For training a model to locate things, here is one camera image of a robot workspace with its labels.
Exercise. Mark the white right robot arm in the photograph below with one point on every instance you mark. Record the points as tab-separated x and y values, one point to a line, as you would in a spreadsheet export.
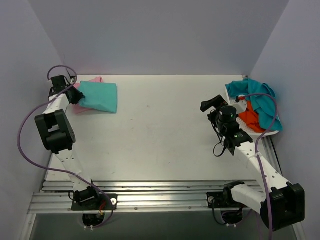
281	203

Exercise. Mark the orange t-shirt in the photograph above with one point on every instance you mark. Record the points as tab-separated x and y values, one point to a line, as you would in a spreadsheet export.
251	119

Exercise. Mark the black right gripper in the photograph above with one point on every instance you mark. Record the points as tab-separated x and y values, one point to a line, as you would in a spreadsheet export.
213	117

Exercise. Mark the white plastic tray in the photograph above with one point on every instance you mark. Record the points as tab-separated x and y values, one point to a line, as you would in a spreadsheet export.
242	125

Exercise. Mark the mint green t-shirt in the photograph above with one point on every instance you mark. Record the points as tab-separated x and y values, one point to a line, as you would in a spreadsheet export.
99	96

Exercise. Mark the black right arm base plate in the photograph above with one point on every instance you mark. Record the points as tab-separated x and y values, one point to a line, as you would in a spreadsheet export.
216	200

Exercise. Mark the teal blue t-shirt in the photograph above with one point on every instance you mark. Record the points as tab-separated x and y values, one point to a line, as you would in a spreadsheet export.
263	105

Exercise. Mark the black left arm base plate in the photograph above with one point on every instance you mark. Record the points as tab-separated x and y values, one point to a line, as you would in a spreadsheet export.
103	202

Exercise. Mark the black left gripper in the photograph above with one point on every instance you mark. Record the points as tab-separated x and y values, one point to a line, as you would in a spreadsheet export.
74	94

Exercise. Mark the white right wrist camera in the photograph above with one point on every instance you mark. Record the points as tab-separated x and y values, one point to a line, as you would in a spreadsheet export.
240	104

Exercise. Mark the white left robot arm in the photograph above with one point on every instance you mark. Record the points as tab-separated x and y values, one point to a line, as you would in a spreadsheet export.
58	137

